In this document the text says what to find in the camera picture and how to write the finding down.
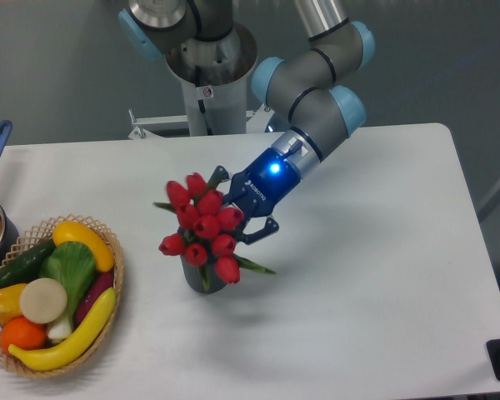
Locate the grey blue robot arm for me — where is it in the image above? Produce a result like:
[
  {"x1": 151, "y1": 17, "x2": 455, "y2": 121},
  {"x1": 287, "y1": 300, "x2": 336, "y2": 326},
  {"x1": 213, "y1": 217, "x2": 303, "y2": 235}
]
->
[{"x1": 118, "y1": 1, "x2": 375, "y2": 244}]

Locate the dark green cucumber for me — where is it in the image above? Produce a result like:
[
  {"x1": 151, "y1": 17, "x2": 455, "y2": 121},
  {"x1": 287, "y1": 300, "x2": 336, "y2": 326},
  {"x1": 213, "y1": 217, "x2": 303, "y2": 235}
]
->
[{"x1": 0, "y1": 240, "x2": 56, "y2": 289}]

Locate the woven wicker basket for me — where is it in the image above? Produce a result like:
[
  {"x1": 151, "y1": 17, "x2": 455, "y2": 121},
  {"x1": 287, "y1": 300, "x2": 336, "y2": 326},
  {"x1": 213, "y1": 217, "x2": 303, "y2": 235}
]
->
[{"x1": 0, "y1": 214, "x2": 124, "y2": 379}]

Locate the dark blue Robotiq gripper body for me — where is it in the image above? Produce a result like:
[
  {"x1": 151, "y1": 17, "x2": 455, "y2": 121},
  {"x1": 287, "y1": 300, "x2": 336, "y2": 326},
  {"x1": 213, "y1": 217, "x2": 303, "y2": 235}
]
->
[{"x1": 223, "y1": 146, "x2": 301, "y2": 223}]

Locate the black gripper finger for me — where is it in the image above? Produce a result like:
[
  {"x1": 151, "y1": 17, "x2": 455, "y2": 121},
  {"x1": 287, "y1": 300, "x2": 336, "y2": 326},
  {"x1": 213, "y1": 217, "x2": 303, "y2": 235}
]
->
[
  {"x1": 208, "y1": 165, "x2": 232, "y2": 189},
  {"x1": 235, "y1": 217, "x2": 279, "y2": 245}
]

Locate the white metal base frame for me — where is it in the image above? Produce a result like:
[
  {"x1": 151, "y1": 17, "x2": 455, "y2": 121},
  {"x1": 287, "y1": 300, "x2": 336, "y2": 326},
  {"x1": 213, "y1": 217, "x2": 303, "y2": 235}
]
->
[{"x1": 127, "y1": 99, "x2": 283, "y2": 139}]

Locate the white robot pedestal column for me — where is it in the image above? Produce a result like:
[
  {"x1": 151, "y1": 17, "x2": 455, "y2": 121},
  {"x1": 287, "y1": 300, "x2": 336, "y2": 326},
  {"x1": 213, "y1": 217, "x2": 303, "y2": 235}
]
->
[{"x1": 166, "y1": 22, "x2": 258, "y2": 136}]

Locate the red tulip bouquet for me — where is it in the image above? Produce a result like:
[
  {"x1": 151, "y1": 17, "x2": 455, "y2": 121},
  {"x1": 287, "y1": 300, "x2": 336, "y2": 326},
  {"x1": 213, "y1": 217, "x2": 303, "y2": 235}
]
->
[{"x1": 154, "y1": 172, "x2": 276, "y2": 285}]

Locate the beige round radish slice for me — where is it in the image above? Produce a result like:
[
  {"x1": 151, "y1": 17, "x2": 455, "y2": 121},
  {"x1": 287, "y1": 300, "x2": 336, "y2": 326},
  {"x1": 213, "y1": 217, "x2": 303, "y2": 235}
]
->
[{"x1": 19, "y1": 277, "x2": 68, "y2": 324}]

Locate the yellow banana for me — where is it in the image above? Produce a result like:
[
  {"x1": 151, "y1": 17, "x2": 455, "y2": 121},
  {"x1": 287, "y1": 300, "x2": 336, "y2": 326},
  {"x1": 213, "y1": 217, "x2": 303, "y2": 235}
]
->
[{"x1": 8, "y1": 287, "x2": 117, "y2": 372}]

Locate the purple sweet potato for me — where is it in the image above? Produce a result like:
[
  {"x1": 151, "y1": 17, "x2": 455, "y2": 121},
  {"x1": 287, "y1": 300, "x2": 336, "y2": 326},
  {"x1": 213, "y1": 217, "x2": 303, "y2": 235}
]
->
[{"x1": 74, "y1": 272, "x2": 113, "y2": 327}]

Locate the yellow squash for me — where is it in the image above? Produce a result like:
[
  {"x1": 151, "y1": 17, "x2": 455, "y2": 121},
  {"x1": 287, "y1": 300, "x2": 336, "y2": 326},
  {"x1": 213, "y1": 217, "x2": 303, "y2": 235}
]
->
[{"x1": 52, "y1": 220, "x2": 114, "y2": 273}]

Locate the green leafy bok choy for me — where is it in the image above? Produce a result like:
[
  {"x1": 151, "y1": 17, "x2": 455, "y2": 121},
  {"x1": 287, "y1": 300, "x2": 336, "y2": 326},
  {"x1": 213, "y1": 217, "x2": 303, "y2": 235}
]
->
[{"x1": 39, "y1": 242, "x2": 96, "y2": 343}]

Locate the orange fruit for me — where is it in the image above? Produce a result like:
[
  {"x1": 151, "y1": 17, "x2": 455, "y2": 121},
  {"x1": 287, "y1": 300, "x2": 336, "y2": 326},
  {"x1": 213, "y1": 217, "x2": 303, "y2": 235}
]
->
[{"x1": 0, "y1": 317, "x2": 47, "y2": 355}]

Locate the dark grey ribbed vase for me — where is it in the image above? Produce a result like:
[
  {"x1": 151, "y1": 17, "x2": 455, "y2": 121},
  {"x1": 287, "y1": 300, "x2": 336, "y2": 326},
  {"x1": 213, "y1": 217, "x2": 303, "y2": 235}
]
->
[{"x1": 180, "y1": 256, "x2": 227, "y2": 294}]

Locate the yellow bell pepper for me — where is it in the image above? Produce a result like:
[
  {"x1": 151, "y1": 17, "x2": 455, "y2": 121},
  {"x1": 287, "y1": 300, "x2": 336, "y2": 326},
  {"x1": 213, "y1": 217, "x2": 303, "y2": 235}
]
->
[{"x1": 0, "y1": 283, "x2": 27, "y2": 325}]

